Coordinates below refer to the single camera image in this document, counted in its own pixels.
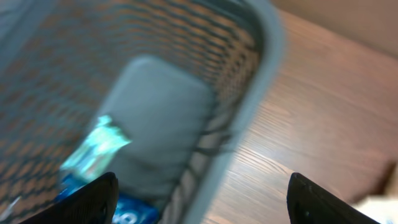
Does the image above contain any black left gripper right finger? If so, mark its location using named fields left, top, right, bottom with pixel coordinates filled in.
left=287, top=172, right=378, bottom=224

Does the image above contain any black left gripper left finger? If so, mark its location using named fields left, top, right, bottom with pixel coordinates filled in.
left=21, top=172, right=119, bottom=224

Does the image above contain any beige paper snack bag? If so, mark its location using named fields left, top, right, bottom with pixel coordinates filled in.
left=352, top=196, right=397, bottom=224

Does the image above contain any blue Oreo cookie pack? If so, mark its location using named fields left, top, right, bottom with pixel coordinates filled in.
left=56, top=174, right=159, bottom=224

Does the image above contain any grey plastic mesh basket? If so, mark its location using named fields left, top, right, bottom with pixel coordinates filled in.
left=1, top=0, right=283, bottom=223

